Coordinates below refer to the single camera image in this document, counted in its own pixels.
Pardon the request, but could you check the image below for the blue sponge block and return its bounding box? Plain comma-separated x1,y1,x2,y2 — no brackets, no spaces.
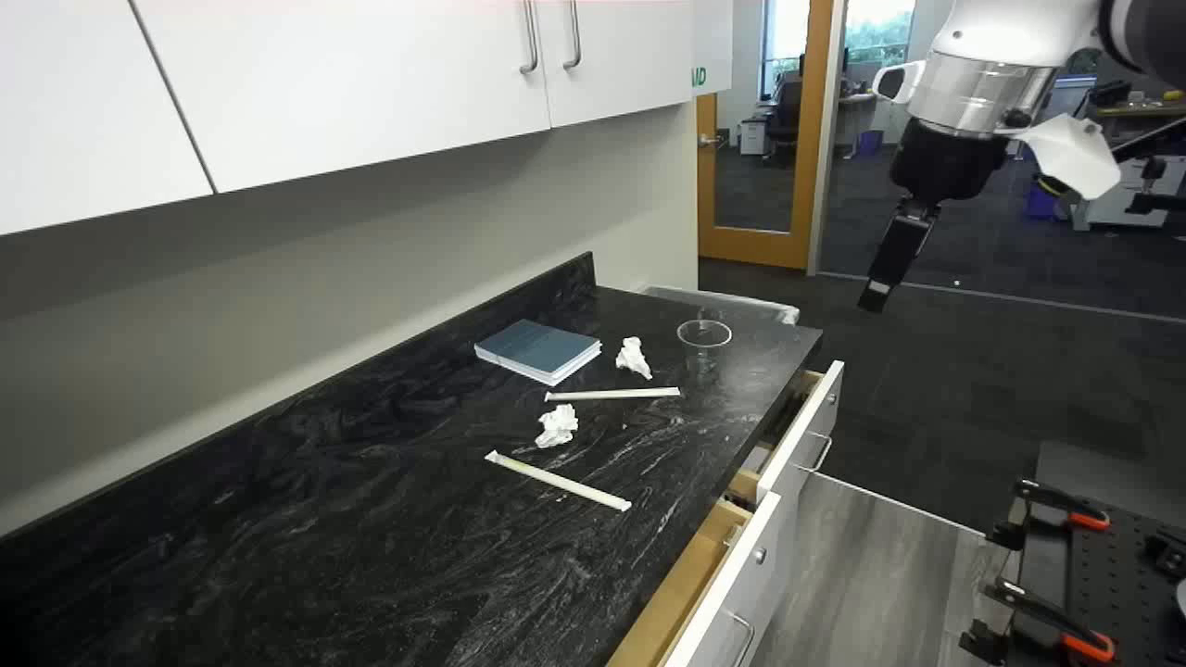
471,316,603,388

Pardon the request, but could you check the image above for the white upper cabinet door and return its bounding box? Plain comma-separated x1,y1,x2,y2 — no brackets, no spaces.
0,0,214,243
126,0,555,196
532,0,703,129

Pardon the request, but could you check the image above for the silver upper cabinet handle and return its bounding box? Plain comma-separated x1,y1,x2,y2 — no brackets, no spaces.
516,0,545,78
560,0,589,76

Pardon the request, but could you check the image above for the wooden framed glass door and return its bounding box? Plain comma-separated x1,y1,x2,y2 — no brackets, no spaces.
692,0,845,280

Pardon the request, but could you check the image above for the white drawer with wooden sides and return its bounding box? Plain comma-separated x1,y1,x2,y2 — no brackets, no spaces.
610,491,799,667
727,355,854,512

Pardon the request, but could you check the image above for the orange handled black clamp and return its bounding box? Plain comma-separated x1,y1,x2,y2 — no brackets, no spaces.
959,574,1122,667
986,476,1116,558

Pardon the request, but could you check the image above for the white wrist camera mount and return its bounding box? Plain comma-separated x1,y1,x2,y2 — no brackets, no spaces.
999,112,1127,206

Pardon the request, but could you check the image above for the black perforated board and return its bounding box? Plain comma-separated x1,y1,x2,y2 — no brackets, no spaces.
1014,493,1186,667

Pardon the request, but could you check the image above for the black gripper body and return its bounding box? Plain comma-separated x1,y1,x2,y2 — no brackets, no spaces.
888,115,1014,219

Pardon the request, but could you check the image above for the crumpled white paper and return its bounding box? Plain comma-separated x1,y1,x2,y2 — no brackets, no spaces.
612,335,655,386
532,401,581,453

